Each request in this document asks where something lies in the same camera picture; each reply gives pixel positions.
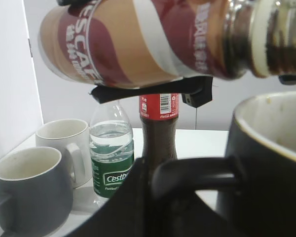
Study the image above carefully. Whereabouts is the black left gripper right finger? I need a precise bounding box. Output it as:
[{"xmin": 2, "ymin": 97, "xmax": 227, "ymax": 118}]
[{"xmin": 162, "ymin": 193, "xmax": 231, "ymax": 237}]

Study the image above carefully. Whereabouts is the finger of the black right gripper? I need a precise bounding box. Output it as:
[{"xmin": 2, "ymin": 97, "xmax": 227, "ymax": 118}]
[{"xmin": 90, "ymin": 76, "xmax": 213, "ymax": 108}]

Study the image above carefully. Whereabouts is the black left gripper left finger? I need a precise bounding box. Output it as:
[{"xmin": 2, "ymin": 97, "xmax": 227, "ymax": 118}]
[{"xmin": 66, "ymin": 158, "xmax": 163, "ymax": 237}]

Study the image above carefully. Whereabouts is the black ceramic mug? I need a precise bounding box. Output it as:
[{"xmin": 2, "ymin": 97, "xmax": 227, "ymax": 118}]
[{"xmin": 151, "ymin": 91, "xmax": 296, "ymax": 237}]

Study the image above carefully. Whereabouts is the brown coffee drink bottle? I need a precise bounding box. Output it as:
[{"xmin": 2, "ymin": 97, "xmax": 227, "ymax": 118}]
[{"xmin": 38, "ymin": 0, "xmax": 296, "ymax": 89}]

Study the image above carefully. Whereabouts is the cola bottle red label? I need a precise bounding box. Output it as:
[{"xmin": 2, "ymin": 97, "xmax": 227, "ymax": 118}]
[{"xmin": 138, "ymin": 93, "xmax": 181, "ymax": 196}]

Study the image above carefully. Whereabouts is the clear water bottle green label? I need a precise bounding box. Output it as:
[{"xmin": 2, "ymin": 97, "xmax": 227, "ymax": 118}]
[{"xmin": 89, "ymin": 101, "xmax": 134, "ymax": 206}]

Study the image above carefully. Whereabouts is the white ceramic mug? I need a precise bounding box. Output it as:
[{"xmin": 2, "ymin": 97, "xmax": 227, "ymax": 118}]
[{"xmin": 36, "ymin": 118, "xmax": 92, "ymax": 188}]

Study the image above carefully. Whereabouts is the dark grey ceramic mug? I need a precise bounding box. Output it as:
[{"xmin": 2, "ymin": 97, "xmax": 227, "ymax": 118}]
[{"xmin": 0, "ymin": 147, "xmax": 73, "ymax": 237}]

